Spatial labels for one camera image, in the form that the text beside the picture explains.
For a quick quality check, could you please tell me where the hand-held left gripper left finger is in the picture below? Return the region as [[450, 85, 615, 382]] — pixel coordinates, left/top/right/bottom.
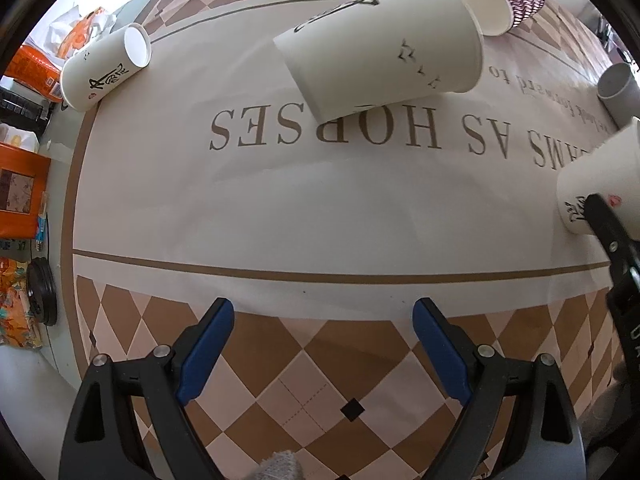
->
[[59, 298, 236, 480]]

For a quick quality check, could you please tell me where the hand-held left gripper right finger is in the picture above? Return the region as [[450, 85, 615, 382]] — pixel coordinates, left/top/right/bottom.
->
[[412, 298, 584, 480]]

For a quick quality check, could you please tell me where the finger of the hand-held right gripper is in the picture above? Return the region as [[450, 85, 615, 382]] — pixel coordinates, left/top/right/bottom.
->
[[584, 192, 635, 267]]

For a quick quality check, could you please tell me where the white paper cup red mark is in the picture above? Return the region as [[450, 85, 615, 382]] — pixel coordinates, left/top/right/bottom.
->
[[556, 116, 640, 241]]

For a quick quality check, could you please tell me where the large white paper cup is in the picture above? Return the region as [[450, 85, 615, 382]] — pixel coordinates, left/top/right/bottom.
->
[[274, 0, 485, 121]]

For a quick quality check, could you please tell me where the grey cup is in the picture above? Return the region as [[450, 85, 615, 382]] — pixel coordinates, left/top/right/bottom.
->
[[597, 62, 640, 130]]

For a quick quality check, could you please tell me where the small white paper cup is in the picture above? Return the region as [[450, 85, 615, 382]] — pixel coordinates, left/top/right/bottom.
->
[[60, 22, 152, 112]]

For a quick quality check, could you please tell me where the grey knit cloth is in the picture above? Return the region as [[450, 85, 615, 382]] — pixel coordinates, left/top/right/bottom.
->
[[249, 450, 303, 480]]

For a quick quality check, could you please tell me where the printed checkered tablecloth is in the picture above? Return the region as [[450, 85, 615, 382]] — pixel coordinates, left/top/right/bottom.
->
[[60, 0, 640, 480]]

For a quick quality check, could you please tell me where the black round lid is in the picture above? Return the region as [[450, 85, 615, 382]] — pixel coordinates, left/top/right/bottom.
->
[[26, 257, 59, 327]]

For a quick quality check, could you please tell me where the orange patterned packet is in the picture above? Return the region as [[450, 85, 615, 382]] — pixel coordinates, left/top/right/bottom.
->
[[0, 257, 47, 350]]

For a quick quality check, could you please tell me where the orange box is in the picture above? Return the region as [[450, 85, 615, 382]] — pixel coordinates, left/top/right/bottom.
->
[[0, 142, 54, 239]]

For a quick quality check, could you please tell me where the black device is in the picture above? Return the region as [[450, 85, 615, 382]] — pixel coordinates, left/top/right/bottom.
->
[[0, 85, 52, 127]]

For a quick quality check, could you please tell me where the orange snack packet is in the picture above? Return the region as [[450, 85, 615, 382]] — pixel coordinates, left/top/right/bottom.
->
[[4, 44, 68, 102]]

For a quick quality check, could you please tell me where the white and orange plastic bag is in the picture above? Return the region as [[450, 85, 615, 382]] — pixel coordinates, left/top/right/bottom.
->
[[49, 6, 118, 60]]

